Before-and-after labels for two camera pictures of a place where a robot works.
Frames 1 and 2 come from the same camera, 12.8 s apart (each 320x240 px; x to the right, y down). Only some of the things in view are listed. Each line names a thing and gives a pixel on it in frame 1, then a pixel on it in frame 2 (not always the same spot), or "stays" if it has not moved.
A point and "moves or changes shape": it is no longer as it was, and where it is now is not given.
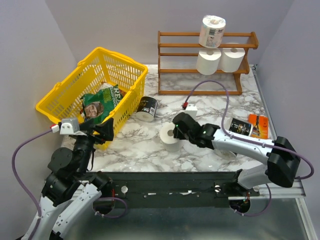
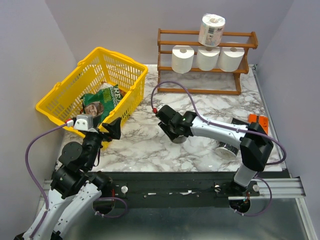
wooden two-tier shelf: x=189 y=64 stays
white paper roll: x=208 y=61 moves or changes shape
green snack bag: x=97 y=106 stays
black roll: x=147 y=108 -> x=181 y=139
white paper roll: x=170 y=143 -> x=182 y=58
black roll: x=226 y=154 stays
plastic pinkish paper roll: x=211 y=31 stays
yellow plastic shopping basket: x=63 y=101 stays
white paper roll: x=231 y=59 stays
